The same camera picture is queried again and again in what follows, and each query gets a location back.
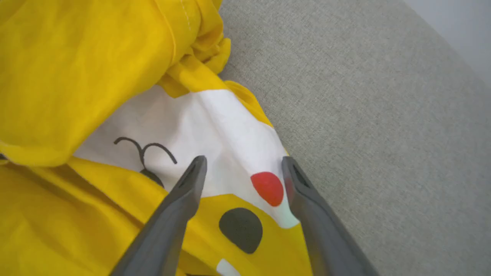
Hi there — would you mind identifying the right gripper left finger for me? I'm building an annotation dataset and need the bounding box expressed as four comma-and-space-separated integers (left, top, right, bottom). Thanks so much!
109, 155, 208, 276

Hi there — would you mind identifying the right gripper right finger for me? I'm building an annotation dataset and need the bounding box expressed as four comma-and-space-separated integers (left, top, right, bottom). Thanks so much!
281, 156, 380, 276

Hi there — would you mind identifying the yellow printed t-shirt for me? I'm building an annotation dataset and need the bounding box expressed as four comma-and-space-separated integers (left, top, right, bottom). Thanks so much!
0, 0, 316, 276

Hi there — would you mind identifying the grey fabric sofa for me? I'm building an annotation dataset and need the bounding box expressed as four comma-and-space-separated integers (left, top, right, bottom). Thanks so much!
217, 0, 491, 276

